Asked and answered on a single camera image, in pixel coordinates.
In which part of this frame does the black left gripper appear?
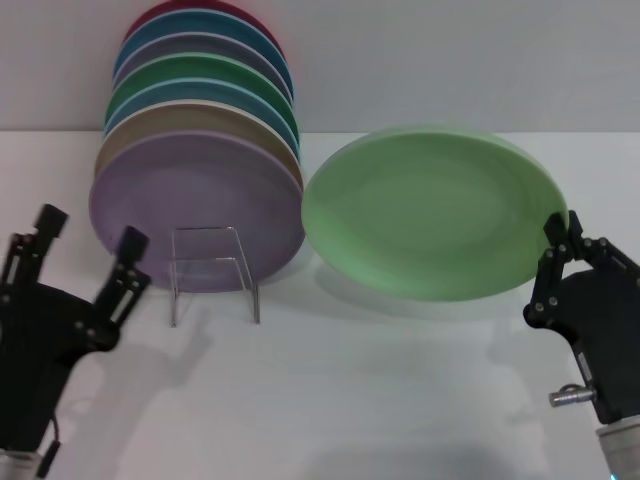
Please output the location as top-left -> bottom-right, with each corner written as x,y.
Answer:
0,203 -> 153,454

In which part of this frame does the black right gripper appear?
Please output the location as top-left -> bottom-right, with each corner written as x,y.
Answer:
523,209 -> 640,426

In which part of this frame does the light green plate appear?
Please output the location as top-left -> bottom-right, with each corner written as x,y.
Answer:
300,124 -> 571,304

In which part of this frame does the lilac plate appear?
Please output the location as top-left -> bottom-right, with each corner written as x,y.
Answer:
88,130 -> 306,294

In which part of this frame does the tan plate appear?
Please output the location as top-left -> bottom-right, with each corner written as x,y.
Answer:
93,99 -> 305,194

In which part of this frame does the light blue plate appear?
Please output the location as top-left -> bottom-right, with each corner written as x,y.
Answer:
102,77 -> 302,162

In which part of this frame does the dark green plate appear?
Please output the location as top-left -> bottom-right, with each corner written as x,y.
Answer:
104,52 -> 300,144

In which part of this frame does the grey purple plate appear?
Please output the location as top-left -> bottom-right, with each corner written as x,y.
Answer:
112,32 -> 296,109

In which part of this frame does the red plate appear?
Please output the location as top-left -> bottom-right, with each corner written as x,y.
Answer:
122,0 -> 287,61

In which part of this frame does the teal blue plate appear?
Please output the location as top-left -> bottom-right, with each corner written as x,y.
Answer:
113,7 -> 294,91

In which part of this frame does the metal wire plate rack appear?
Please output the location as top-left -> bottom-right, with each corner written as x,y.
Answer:
169,225 -> 262,329

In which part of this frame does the silver cable connector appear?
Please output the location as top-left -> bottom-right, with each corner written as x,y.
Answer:
548,382 -> 599,408

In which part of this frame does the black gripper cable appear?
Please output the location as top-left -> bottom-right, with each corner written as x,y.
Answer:
33,417 -> 64,479

